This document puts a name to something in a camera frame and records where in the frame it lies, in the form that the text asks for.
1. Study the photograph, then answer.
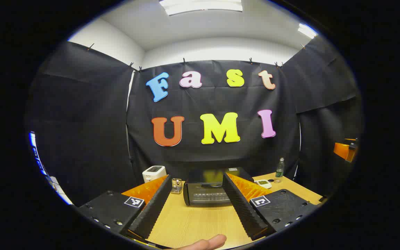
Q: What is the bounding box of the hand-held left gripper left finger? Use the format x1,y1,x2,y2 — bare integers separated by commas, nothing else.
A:
77,175,173,240

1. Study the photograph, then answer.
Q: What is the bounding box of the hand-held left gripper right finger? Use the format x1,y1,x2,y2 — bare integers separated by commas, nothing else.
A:
223,173,320,241

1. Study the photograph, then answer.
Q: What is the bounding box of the black electric oven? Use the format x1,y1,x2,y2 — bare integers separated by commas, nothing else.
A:
183,167,254,207

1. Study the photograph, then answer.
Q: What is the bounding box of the white toaster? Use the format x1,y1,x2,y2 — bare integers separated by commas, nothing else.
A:
142,166,167,183

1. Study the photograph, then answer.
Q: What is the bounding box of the green plastic bottle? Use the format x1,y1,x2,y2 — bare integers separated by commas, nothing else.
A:
274,157,285,184

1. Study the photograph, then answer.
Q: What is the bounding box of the black backdrop cloth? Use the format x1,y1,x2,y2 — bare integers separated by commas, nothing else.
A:
25,35,364,207

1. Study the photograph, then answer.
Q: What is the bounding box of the small ceiling light panel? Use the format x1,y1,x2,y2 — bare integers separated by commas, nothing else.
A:
297,23,318,39

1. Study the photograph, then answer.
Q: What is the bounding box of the large ceiling light panel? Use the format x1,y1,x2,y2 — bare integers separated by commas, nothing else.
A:
158,0,244,16

